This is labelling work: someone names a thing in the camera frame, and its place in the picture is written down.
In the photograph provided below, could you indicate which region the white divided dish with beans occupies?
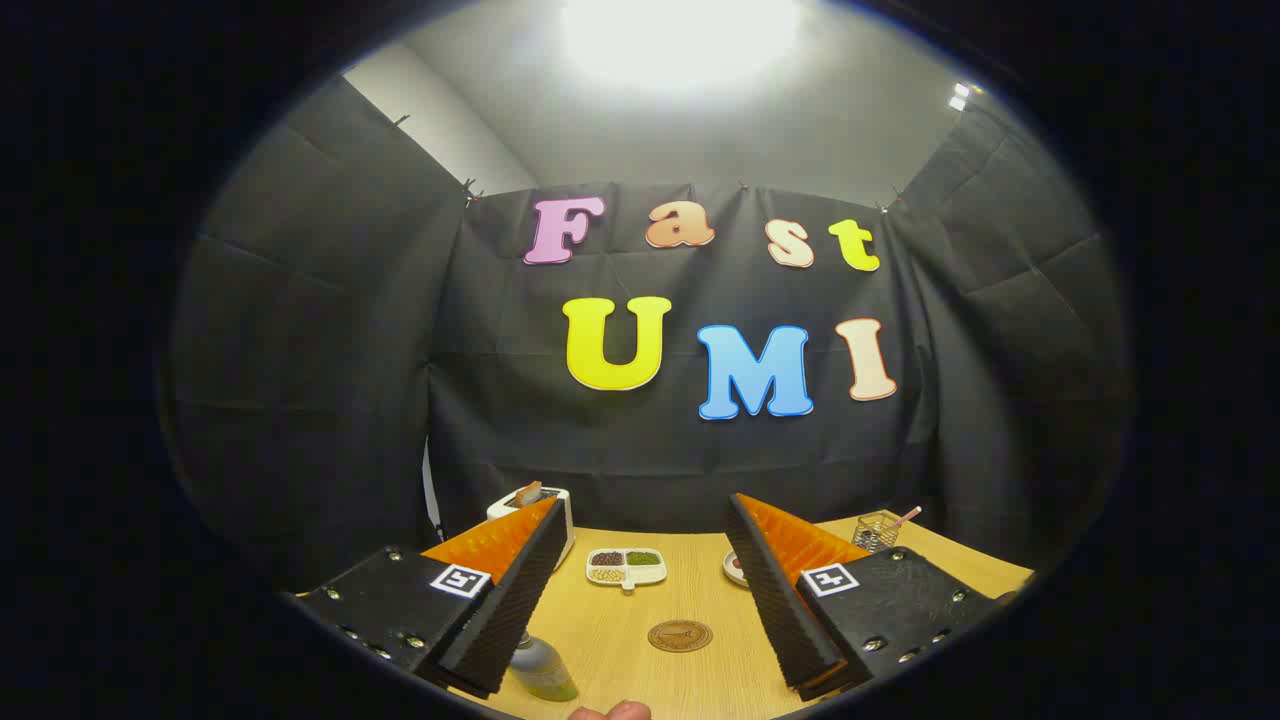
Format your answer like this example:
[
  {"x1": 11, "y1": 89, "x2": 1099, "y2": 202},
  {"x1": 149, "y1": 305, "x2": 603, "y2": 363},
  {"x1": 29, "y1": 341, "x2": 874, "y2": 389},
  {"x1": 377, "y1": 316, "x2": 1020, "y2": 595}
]
[{"x1": 585, "y1": 547, "x2": 668, "y2": 593}]

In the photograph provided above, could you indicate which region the bright ceiling light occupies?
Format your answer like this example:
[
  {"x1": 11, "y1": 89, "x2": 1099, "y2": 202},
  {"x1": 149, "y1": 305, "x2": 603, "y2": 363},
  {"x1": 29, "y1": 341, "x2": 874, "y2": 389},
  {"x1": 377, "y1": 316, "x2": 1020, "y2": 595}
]
[{"x1": 560, "y1": 0, "x2": 801, "y2": 91}]

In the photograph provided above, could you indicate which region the round wooden coaster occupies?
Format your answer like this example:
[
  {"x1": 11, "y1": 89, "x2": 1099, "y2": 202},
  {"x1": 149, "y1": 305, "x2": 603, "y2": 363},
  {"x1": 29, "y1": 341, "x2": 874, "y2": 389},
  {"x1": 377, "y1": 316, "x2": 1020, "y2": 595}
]
[{"x1": 647, "y1": 620, "x2": 714, "y2": 654}]

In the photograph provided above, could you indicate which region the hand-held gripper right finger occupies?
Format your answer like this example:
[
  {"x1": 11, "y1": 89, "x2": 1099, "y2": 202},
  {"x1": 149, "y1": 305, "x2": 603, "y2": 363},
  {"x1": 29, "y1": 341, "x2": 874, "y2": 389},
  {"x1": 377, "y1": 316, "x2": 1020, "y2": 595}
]
[{"x1": 722, "y1": 492, "x2": 1019, "y2": 703}]

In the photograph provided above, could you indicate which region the silver bottle with green label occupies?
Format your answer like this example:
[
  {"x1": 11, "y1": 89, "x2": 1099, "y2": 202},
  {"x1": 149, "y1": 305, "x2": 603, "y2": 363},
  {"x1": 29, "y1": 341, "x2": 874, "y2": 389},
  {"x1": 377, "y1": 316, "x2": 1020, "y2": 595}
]
[{"x1": 508, "y1": 632, "x2": 579, "y2": 703}]

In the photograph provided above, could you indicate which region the wooden table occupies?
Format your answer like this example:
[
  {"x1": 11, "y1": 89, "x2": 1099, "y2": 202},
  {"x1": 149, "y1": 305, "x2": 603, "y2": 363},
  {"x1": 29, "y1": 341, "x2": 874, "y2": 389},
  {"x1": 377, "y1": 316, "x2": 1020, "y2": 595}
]
[{"x1": 295, "y1": 517, "x2": 1036, "y2": 720}]

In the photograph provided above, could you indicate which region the metal wire basket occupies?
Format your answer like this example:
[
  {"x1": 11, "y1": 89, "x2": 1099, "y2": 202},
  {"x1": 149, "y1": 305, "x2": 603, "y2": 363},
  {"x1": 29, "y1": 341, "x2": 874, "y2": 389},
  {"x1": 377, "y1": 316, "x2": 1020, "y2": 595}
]
[{"x1": 852, "y1": 510, "x2": 906, "y2": 554}]

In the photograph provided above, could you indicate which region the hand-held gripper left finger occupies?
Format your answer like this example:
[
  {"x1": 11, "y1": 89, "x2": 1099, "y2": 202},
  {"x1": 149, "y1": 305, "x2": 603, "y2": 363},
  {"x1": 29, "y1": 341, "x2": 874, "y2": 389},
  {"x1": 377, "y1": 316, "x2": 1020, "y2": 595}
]
[{"x1": 283, "y1": 497, "x2": 569, "y2": 699}]

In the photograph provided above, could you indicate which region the white toaster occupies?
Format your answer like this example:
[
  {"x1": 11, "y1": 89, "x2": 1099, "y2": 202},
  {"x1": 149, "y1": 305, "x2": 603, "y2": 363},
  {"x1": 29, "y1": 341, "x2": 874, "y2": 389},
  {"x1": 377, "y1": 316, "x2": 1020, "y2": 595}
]
[{"x1": 487, "y1": 485, "x2": 576, "y2": 571}]

